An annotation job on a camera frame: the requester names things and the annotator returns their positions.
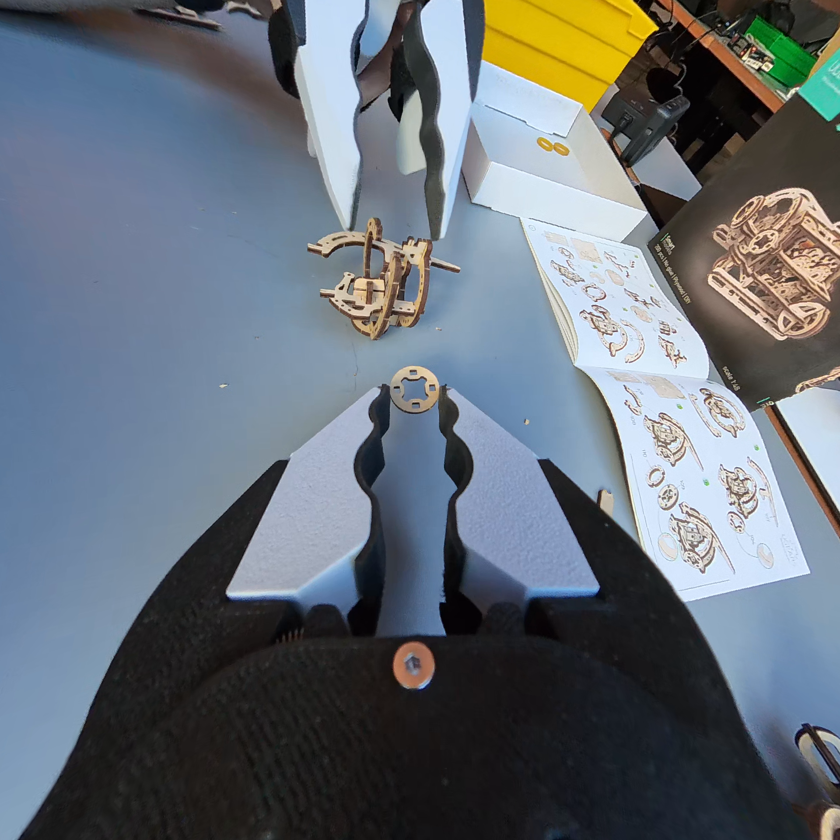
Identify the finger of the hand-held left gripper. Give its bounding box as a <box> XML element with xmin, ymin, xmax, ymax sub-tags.
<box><xmin>293</xmin><ymin>0</ymin><xmax>370</xmax><ymax>232</ymax></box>
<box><xmin>402</xmin><ymin>0</ymin><xmax>475</xmax><ymax>241</ymax></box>

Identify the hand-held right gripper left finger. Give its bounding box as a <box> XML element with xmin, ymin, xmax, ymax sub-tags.
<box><xmin>225</xmin><ymin>386</ymin><xmax>388</xmax><ymax>621</ymax></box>

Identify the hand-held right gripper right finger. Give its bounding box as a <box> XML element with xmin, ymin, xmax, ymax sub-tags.
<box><xmin>438</xmin><ymin>386</ymin><xmax>602</xmax><ymax>618</ymax></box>

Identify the round wooden disc part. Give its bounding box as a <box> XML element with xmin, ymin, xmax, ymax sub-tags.
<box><xmin>389</xmin><ymin>365</ymin><xmax>441</xmax><ymax>416</ymax></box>

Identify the small wooden model assembly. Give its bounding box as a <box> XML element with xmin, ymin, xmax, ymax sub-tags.
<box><xmin>307</xmin><ymin>217</ymin><xmax>462</xmax><ymax>341</ymax></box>

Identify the black model kit box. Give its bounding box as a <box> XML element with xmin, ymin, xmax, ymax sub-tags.
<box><xmin>646</xmin><ymin>95</ymin><xmax>840</xmax><ymax>413</ymax></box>

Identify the person's left hand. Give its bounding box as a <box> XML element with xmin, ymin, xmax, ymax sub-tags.
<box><xmin>360</xmin><ymin>38</ymin><xmax>419</xmax><ymax>107</ymax></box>

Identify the brown wooden piece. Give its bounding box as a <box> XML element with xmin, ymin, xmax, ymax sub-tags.
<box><xmin>134</xmin><ymin>3</ymin><xmax>225</xmax><ymax>32</ymax></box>

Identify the yellow storage bin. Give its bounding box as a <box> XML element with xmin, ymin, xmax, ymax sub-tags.
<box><xmin>482</xmin><ymin>0</ymin><xmax>659</xmax><ymax>114</ymax></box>

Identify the white cardboard box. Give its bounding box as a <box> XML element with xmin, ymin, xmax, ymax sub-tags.
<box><xmin>461</xmin><ymin>60</ymin><xmax>651</xmax><ymax>242</ymax></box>

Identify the black device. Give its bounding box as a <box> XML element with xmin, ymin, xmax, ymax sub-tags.
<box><xmin>600</xmin><ymin>92</ymin><xmax>691</xmax><ymax>168</ymax></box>

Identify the open instruction booklet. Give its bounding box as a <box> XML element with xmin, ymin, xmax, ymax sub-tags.
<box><xmin>521</xmin><ymin>218</ymin><xmax>811</xmax><ymax>603</ymax></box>

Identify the green plastic box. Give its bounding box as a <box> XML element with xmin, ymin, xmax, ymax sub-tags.
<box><xmin>742</xmin><ymin>14</ymin><xmax>820</xmax><ymax>88</ymax></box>

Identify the teal cardboard box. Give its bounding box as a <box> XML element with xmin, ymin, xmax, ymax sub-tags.
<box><xmin>796</xmin><ymin>46</ymin><xmax>840</xmax><ymax>123</ymax></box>

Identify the wooden ring part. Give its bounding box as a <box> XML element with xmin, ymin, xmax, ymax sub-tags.
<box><xmin>793</xmin><ymin>722</ymin><xmax>840</xmax><ymax>788</ymax></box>

